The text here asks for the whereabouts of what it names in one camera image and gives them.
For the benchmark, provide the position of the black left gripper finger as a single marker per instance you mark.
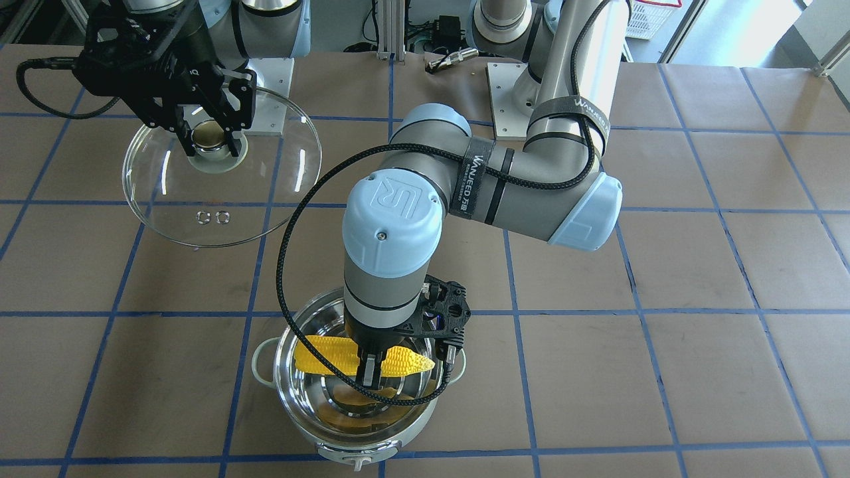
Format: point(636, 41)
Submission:
point(377, 361)
point(363, 374)

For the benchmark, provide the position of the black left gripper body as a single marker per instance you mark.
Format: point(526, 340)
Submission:
point(362, 336)

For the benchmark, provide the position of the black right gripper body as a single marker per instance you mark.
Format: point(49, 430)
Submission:
point(194, 50)

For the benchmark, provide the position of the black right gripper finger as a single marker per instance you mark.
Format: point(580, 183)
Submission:
point(231, 121)
point(183, 130)

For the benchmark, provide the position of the glass pot lid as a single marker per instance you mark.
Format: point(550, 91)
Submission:
point(215, 200)

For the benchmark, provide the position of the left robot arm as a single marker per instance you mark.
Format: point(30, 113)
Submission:
point(550, 189)

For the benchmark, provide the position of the black power adapter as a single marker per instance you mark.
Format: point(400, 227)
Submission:
point(446, 31)

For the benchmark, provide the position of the metal connector plug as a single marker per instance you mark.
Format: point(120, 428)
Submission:
point(451, 60)

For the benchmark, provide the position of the white plastic basket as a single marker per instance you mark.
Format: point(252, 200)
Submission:
point(648, 17)

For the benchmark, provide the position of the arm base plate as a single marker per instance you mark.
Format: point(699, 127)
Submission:
point(274, 78)
point(513, 98)

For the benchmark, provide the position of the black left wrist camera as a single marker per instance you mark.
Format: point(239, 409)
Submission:
point(441, 314)

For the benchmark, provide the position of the aluminium frame post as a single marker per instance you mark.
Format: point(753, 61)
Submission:
point(391, 30)

